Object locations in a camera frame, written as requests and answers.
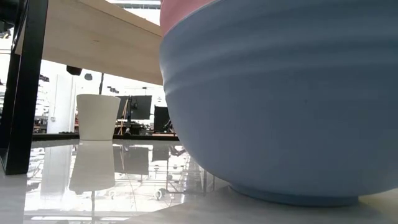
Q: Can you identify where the blue bowl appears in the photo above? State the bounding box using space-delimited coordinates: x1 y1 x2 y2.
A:
159 0 398 208

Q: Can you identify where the pink bowl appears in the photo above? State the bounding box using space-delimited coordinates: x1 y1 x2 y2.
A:
159 0 216 37

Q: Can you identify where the wooden shelf with black legs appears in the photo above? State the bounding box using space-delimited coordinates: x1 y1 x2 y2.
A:
14 0 164 86

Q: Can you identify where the black room chair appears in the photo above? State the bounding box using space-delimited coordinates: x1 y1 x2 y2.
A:
153 105 172 134

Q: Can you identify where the black computer monitor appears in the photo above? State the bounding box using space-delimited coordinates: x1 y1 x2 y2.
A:
116 95 153 121

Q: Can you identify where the white cup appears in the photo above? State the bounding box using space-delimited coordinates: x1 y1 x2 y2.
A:
76 93 121 141

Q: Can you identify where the white column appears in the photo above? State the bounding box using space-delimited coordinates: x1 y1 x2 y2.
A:
46 73 76 134

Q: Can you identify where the black ceiling camera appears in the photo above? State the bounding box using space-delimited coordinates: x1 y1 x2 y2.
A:
65 65 83 77

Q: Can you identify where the black table edge rail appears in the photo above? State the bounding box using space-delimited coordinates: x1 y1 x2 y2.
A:
32 133 180 142

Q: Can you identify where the black metal shelf leg frame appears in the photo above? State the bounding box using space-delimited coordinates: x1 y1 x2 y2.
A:
0 0 49 175

